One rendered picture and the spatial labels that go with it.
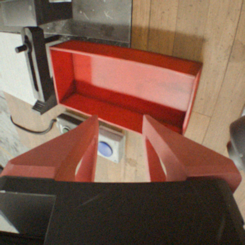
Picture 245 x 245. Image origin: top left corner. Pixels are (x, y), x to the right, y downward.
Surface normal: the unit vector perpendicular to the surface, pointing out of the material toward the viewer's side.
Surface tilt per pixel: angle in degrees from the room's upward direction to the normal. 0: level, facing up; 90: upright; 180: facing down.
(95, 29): 0
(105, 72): 0
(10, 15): 0
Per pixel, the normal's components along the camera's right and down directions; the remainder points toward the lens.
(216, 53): -0.50, 0.51
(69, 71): 0.87, 0.31
